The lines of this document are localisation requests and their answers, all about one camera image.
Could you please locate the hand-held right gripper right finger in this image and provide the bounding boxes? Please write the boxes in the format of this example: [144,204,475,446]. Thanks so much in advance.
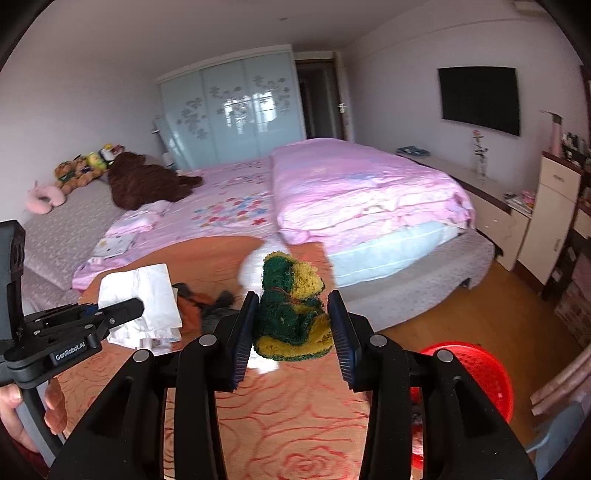
[327,290,539,480]

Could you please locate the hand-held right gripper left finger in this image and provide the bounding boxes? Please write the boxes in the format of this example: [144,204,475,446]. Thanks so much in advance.
[48,291,260,480]

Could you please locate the white printed paper packet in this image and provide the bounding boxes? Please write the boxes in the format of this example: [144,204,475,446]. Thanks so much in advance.
[98,263,183,356]

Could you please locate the green yellow scouring sponge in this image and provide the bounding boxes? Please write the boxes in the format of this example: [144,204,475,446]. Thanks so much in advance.
[252,250,335,363]

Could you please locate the red plastic mesh basket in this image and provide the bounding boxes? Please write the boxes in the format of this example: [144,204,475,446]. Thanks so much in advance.
[409,342,514,469]

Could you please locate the person's left hand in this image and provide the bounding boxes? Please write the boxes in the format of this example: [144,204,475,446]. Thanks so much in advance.
[0,377,69,455]

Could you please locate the orange crumpled paper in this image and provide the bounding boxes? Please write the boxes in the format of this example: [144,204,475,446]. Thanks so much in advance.
[173,282,218,337]

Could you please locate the white cartoon print cloth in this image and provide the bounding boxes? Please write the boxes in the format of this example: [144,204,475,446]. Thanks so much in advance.
[91,232,139,259]

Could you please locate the orange rose print blanket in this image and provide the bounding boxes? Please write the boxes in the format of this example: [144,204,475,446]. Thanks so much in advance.
[51,235,416,480]

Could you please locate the folded pink cloth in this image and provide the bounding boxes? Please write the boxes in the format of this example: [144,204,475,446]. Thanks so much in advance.
[111,200,171,236]

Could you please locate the grey upholstered bed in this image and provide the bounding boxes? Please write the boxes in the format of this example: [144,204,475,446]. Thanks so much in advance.
[14,182,497,319]

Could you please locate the light blue pillow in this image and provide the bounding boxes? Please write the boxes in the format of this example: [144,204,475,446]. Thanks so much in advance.
[330,220,465,289]

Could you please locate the pink plush neck pillow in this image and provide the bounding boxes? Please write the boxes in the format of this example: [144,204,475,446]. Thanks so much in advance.
[25,181,68,215]

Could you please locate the small brown teddy bear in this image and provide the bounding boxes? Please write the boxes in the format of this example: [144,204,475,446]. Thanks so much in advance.
[54,157,105,195]

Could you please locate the large brown teddy bear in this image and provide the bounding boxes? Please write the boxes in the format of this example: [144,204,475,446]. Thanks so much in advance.
[107,151,204,210]

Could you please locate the pink floral bed sheet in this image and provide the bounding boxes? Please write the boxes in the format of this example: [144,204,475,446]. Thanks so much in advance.
[71,159,278,291]

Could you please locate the folded pink quilt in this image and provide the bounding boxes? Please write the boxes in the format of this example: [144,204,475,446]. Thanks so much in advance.
[269,137,476,245]

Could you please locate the white leaning board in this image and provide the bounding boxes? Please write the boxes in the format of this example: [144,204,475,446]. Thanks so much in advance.
[151,114,185,171]

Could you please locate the cream low cabinet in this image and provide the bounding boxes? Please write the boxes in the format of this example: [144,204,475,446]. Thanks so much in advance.
[394,150,534,273]

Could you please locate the pink curtain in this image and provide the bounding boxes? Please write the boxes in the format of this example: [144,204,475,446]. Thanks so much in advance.
[529,342,591,416]

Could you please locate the rose in glass vase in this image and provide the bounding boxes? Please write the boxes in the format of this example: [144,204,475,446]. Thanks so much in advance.
[470,130,490,178]

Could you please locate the glass door wardrobe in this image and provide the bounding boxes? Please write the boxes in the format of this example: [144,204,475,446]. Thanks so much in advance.
[156,44,306,172]

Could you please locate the cream tall cabinet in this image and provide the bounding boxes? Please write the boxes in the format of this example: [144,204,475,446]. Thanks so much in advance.
[517,151,583,294]

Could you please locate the pink thermos bottle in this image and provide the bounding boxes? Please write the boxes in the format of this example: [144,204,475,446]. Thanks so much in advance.
[540,110,565,158]

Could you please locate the row of cosmetic bottles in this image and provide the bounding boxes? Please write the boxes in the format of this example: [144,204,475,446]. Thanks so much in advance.
[561,131,591,167]

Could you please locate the black wall television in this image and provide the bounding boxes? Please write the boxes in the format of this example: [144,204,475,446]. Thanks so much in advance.
[437,66,522,137]

